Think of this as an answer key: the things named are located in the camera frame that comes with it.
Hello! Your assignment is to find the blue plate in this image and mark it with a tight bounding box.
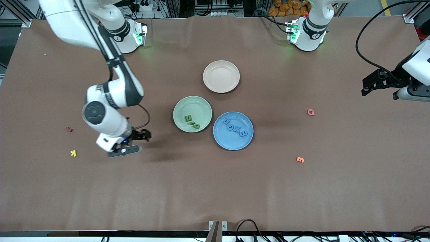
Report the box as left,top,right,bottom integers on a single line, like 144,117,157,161
213,111,254,151

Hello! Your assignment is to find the green plate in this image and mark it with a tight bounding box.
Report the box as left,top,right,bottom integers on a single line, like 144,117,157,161
173,96,213,133

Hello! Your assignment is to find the black table edge rail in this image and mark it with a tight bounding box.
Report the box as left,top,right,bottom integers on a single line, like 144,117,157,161
0,231,430,238

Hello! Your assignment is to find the black cable bundle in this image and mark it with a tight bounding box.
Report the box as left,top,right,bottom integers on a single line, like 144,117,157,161
235,219,269,242

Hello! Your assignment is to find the beige plate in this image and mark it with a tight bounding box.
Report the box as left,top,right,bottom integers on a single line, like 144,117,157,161
203,60,241,93

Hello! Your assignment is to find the aluminium frame post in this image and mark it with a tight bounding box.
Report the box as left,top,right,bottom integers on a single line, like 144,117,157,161
403,0,430,24
0,0,44,28

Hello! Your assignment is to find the pile of orange objects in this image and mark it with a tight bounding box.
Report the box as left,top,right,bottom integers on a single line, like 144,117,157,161
269,0,311,17

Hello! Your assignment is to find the silver clamp bracket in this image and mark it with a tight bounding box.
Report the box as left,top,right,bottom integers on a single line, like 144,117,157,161
208,221,228,232

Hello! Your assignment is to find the black base cable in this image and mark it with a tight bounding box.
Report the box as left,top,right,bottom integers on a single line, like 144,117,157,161
257,9,290,34

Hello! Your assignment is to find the brown table cover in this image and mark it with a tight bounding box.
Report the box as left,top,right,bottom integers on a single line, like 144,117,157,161
0,16,430,232

